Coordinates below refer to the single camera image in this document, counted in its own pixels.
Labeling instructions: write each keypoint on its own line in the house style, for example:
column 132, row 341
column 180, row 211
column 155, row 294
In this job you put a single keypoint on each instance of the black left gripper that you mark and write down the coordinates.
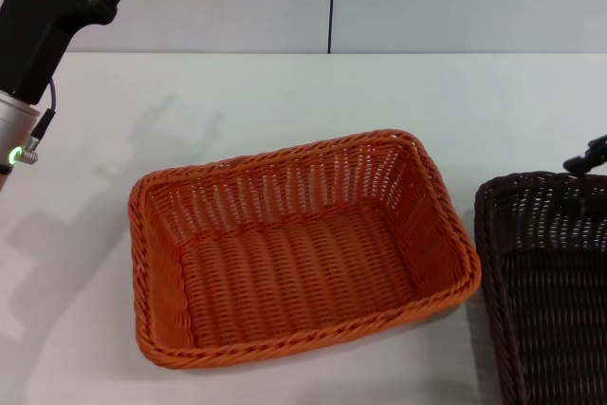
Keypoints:
column 38, row 21

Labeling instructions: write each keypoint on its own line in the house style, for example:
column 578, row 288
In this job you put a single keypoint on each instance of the dark brown woven plastic basket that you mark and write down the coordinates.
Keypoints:
column 550, row 310

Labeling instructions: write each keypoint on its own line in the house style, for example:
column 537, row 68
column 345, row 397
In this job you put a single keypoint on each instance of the orange woven plastic basket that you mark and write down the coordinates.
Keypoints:
column 303, row 277

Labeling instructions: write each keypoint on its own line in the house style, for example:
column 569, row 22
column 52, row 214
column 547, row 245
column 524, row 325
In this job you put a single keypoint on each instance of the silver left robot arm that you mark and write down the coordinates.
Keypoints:
column 16, row 130

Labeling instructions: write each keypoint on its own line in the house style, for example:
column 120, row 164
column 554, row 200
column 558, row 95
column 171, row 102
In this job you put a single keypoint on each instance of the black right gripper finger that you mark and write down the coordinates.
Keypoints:
column 588, row 158
column 581, row 206

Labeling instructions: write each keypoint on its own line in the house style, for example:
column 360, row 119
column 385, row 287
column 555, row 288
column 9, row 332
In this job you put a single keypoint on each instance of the black vertical wall panel strip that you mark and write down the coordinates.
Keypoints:
column 332, row 2

